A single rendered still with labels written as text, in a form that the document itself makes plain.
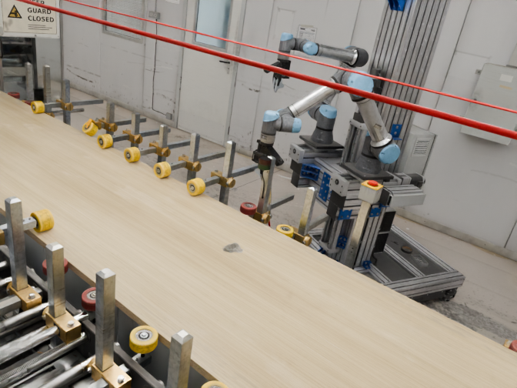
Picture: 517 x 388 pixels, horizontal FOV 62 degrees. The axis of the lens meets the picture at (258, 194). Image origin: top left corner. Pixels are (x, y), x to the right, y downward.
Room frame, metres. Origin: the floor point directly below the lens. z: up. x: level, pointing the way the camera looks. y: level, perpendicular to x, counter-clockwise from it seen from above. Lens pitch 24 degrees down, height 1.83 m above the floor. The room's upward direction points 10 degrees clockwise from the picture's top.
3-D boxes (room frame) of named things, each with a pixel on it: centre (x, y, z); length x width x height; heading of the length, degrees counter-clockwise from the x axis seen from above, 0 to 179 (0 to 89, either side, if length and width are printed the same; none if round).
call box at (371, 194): (1.66, -0.46, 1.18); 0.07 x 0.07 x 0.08; 57
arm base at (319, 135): (2.82, -0.36, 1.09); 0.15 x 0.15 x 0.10
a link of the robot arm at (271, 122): (2.09, 0.00, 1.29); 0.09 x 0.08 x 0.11; 105
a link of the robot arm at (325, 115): (2.83, -0.35, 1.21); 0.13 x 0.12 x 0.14; 22
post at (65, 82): (2.90, 1.43, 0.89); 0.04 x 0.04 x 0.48; 57
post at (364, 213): (1.66, -0.46, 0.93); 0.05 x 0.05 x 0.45; 57
